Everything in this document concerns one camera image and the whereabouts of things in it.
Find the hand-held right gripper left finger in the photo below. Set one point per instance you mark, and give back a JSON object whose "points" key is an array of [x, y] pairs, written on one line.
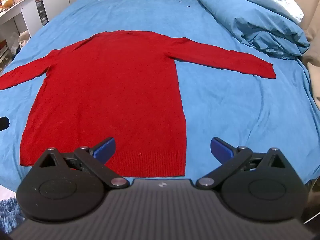
{"points": [[106, 150]]}

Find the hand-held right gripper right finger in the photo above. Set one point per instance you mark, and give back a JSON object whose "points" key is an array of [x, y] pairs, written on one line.
{"points": [[220, 150]]}

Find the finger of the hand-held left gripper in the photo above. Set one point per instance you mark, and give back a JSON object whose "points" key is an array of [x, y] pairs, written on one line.
{"points": [[3, 123]]}

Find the red knit sweater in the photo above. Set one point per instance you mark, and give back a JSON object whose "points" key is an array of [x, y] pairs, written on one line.
{"points": [[112, 92]]}

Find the bed with blue sheet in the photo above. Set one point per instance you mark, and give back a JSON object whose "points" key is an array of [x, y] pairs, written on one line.
{"points": [[225, 105]]}

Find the white bag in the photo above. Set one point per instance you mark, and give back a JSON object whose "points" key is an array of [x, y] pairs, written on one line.
{"points": [[24, 38]]}

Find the blue fluffy rug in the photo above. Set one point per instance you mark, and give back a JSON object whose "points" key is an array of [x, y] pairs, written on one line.
{"points": [[10, 215]]}

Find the white desk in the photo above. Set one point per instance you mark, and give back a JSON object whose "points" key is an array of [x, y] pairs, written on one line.
{"points": [[17, 11]]}

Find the blue duvet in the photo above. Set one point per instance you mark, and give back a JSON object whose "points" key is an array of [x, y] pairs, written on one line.
{"points": [[250, 22]]}

